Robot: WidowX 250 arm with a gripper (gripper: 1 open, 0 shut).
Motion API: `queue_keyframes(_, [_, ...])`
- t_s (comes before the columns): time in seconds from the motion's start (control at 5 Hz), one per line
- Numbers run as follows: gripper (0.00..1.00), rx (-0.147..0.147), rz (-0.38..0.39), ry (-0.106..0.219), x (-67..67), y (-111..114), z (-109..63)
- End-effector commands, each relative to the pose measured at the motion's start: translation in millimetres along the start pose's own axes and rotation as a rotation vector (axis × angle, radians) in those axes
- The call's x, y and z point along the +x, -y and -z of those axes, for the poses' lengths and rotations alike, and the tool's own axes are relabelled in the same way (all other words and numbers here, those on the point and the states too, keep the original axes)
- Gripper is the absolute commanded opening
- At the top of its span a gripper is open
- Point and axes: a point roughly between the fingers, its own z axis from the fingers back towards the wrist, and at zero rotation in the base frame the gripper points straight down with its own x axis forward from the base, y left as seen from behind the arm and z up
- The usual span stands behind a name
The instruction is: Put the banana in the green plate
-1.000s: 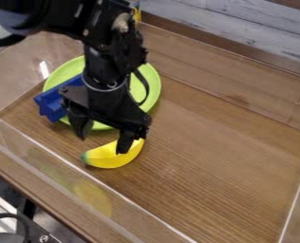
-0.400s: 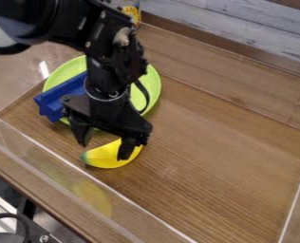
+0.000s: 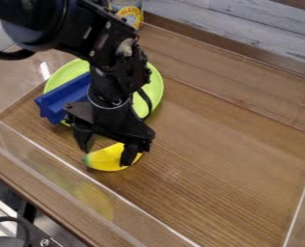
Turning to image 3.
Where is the clear acrylic front wall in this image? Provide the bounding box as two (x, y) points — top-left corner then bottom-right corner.
(0, 121), (199, 247)

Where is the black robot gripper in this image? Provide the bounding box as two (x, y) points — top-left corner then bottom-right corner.
(63, 95), (156, 168)

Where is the green round plate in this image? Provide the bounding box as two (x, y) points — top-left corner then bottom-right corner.
(51, 59), (164, 119)

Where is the yellow toy banana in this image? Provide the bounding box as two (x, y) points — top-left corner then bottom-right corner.
(82, 143), (128, 172)

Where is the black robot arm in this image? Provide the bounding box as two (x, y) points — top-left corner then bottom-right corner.
(0, 0), (155, 166)

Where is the blue plastic block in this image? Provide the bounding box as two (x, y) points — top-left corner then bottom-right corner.
(34, 72), (91, 124)

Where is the black metal stand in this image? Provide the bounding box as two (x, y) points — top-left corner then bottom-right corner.
(16, 201), (62, 247)

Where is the black cable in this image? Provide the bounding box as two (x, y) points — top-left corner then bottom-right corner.
(0, 215), (31, 247)

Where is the yellow labelled can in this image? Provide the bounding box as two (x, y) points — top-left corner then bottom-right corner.
(110, 0), (143, 29)

